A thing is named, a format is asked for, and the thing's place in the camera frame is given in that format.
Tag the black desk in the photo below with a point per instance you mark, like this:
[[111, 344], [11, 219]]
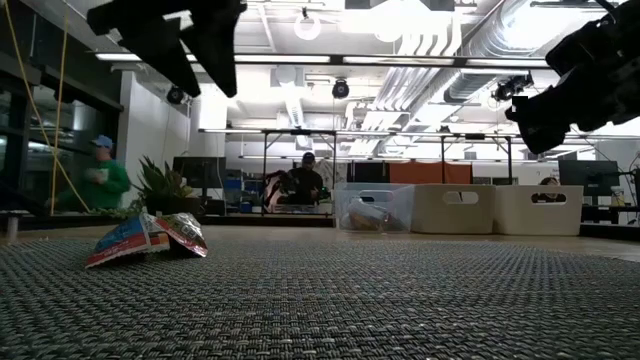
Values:
[[600, 212]]

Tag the grey woven placemat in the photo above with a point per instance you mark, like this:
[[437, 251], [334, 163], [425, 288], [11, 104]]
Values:
[[450, 310]]

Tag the white plastic bin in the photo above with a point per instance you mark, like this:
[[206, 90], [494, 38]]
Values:
[[515, 220]]

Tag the black spotlight cluster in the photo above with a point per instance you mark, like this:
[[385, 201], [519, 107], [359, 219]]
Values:
[[505, 87]]

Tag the person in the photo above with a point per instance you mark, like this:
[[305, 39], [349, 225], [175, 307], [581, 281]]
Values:
[[549, 181], [305, 182], [102, 185]]

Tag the orange partition panel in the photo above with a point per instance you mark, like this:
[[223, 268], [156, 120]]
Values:
[[430, 172]]

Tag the blue storage boxes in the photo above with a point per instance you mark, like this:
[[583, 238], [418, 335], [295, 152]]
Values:
[[232, 184]]

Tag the long ceiling light strip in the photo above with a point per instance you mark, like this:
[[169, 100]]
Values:
[[300, 58]]

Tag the reddish brown granola bar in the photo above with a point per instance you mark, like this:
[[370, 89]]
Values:
[[370, 225]]

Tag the round pendant lamp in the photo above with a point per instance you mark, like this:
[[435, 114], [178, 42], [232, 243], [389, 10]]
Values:
[[306, 37]]

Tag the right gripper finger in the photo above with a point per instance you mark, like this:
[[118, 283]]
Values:
[[542, 125]]

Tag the black monitor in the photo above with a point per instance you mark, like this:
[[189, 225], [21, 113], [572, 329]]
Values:
[[587, 175], [370, 172], [200, 172]]

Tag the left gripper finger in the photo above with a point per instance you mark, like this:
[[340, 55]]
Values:
[[160, 55], [222, 50]]

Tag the grey plastic bin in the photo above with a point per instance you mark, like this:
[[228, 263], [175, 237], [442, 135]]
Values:
[[475, 220]]

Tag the black round spotlight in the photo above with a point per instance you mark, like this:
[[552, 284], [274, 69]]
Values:
[[175, 96], [340, 90]]

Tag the potted succulent plant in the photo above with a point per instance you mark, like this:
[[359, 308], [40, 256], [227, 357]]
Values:
[[165, 192]]

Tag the clear plastic bin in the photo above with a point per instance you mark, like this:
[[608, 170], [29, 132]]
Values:
[[405, 210]]

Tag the small pale bottle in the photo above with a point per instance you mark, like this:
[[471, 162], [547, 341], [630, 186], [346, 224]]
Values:
[[618, 196]]

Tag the black workstation frame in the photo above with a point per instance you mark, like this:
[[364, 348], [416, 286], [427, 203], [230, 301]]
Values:
[[475, 136], [300, 132]]

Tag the silver ventilation duct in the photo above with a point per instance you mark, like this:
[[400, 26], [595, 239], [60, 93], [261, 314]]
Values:
[[465, 85]]

